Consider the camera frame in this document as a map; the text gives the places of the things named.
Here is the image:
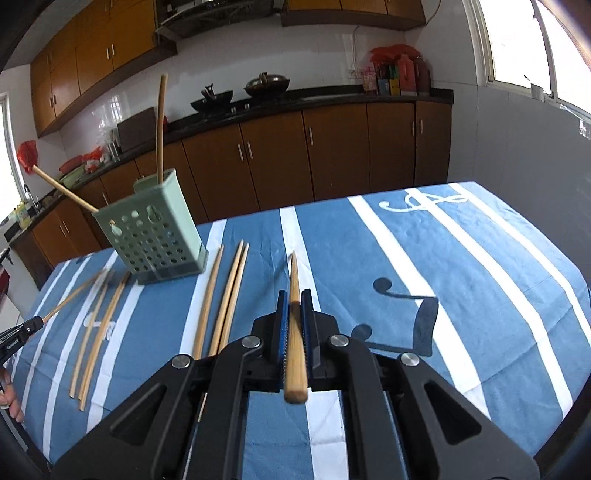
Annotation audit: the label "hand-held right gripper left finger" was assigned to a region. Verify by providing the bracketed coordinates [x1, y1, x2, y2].
[50, 290, 289, 480]

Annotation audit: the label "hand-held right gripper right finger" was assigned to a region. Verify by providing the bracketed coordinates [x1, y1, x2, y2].
[300, 288, 541, 480]

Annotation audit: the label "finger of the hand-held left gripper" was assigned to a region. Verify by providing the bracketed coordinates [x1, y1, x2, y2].
[0, 316, 45, 366]

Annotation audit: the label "green perforated utensil holder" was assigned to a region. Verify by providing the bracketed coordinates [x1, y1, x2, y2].
[92, 168, 208, 285]

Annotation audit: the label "person's left hand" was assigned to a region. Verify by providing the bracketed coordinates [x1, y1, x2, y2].
[0, 364, 25, 423]

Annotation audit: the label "blue white striped tablecloth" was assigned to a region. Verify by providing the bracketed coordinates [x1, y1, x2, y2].
[9, 181, 591, 480]

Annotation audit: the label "red plastic bag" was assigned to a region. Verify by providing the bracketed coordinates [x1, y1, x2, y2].
[370, 45, 419, 65]
[17, 140, 38, 175]

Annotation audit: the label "small window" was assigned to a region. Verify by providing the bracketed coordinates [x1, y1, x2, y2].
[0, 92, 24, 222]

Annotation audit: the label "wooden base cabinets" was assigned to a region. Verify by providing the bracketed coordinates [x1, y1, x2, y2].
[9, 99, 453, 278]

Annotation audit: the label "dark box appliance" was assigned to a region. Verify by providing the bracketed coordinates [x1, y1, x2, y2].
[117, 107, 158, 153]

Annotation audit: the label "black kitchen countertop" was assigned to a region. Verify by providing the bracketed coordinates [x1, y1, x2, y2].
[7, 85, 454, 241]

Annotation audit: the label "black wok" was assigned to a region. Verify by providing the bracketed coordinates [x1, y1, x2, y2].
[190, 83, 235, 113]

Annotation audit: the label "dark pot with lid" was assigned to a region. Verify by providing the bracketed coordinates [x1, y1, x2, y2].
[244, 71, 291, 99]

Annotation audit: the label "row of condiment bottles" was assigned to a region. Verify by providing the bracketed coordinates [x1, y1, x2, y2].
[360, 51, 432, 97]

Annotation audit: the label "range hood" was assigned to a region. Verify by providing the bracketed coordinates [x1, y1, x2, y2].
[154, 0, 284, 43]

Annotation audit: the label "large bright window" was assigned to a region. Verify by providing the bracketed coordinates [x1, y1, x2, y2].
[471, 0, 591, 139]

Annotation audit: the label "long wooden wall cabinets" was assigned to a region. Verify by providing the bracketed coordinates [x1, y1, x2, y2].
[30, 0, 178, 138]

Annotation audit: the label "white wall cable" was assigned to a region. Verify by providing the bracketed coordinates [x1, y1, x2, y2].
[351, 25, 365, 79]

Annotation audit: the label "short wooden wall cabinet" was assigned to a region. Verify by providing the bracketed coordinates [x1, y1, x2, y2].
[281, 0, 426, 32]

